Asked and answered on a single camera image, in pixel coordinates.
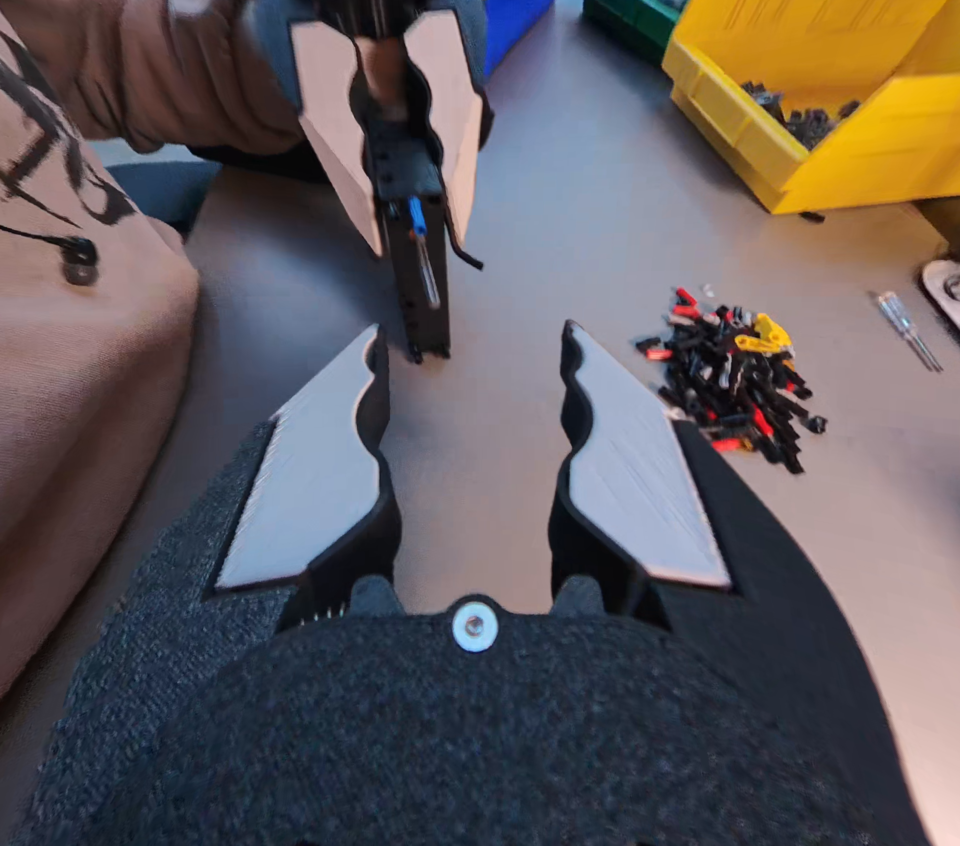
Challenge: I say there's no person's beige hoodie torso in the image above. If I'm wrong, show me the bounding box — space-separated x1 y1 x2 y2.
0 13 202 701

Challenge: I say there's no clear-handled screwdriver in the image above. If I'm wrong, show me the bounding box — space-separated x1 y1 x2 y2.
870 291 945 375

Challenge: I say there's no black perforated building block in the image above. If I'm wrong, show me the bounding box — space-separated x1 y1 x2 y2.
363 107 455 365

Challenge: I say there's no black chair armrest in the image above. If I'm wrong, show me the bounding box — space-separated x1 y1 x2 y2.
187 139 335 186

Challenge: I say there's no heap of black building pieces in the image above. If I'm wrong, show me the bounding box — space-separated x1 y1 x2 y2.
738 79 864 151

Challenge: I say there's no black earphone with cable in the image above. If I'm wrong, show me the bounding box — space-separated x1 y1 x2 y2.
0 219 102 288

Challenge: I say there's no pile of small building pieces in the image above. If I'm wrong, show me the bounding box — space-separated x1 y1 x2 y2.
633 285 830 476

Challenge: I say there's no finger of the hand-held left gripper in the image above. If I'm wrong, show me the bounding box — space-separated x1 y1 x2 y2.
288 21 387 260
403 9 487 273

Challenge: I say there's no dark chair seat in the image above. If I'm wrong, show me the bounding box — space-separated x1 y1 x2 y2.
105 159 222 236

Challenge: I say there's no grey desk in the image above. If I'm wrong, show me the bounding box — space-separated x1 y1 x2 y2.
0 0 960 846

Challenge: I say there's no person's left forearm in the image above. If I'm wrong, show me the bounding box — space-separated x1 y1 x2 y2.
0 0 305 157

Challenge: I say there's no black box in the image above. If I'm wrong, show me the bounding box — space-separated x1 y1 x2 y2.
913 197 960 255

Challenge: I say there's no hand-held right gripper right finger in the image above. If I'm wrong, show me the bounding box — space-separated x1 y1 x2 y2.
547 319 732 609

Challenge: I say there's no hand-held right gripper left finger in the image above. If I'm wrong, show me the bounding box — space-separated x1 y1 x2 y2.
213 324 402 609

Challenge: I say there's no yellow storage bin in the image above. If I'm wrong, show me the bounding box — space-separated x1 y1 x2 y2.
661 0 960 217

